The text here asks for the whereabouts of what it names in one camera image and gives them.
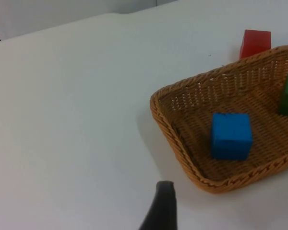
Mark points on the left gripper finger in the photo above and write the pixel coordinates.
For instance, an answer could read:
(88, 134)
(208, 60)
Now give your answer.
(162, 210)

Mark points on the blue cube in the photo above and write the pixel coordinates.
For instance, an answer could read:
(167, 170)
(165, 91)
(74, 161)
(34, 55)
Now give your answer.
(230, 136)

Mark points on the pale brown wicker basket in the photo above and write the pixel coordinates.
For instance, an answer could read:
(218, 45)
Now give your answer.
(189, 100)

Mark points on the red cube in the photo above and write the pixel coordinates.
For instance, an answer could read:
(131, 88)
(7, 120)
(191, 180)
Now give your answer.
(254, 44)

